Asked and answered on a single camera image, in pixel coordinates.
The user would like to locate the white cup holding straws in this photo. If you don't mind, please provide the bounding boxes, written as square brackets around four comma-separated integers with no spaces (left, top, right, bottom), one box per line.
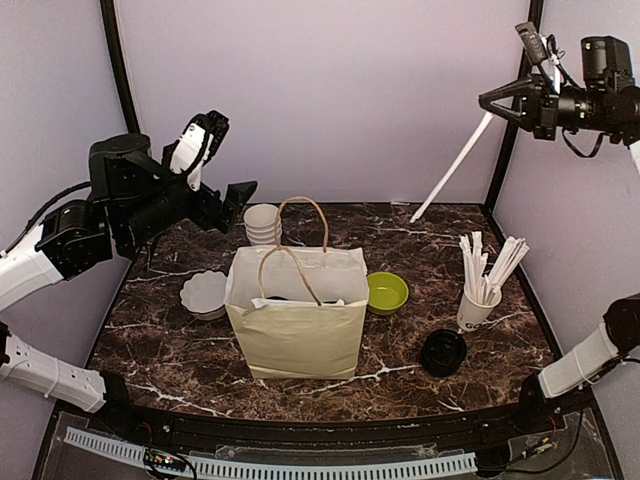
[456,285,502,332]

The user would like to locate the beige paper bag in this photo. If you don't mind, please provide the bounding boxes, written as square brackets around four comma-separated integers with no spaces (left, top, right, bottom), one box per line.
[223,196,370,380]

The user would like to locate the white straw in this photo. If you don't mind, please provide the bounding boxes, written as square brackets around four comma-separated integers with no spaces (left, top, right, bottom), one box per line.
[251,298,345,309]
[410,112,494,224]

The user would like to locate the right black frame post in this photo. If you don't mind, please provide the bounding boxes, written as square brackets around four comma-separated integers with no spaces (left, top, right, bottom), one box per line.
[482,0,546,221]

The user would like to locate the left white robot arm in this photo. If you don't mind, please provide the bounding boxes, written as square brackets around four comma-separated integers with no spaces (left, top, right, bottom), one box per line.
[1,181,258,436]

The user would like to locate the stack of black lids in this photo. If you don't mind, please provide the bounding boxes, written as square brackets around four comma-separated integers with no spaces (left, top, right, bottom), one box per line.
[420,329,467,378]

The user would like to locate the stack of white paper cups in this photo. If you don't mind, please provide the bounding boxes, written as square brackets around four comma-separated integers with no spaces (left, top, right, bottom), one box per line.
[243,204,282,246]

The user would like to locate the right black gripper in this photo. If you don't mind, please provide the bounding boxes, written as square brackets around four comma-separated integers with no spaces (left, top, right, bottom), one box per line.
[481,71,620,139]

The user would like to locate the grey slotted cable duct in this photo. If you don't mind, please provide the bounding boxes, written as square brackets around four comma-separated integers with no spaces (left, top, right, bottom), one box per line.
[64,427,478,479]

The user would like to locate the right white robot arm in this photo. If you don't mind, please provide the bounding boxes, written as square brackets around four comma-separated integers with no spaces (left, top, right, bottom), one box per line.
[479,71,639,434]

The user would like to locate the black frame post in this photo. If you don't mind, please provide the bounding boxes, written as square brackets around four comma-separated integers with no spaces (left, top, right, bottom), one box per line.
[99,0,141,133]
[482,0,546,221]

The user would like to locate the bundle of wrapped straws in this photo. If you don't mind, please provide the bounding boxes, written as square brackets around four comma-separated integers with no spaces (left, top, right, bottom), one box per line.
[458,230,530,306]

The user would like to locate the left black frame post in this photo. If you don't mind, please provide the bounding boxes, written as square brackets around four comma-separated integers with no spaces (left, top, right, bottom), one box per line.
[99,0,141,133]

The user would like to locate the white scalloped bowl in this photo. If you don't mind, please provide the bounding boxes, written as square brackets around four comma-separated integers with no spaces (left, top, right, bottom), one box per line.
[179,270,227,321]

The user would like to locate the green bowl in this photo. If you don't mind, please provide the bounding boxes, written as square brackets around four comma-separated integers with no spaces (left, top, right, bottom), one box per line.
[367,272,409,316]

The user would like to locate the black table edge rail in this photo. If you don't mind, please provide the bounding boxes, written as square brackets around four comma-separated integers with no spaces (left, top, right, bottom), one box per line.
[47,379,597,450]

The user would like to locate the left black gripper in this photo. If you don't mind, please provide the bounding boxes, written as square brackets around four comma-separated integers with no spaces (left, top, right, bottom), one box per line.
[116,141,257,251]

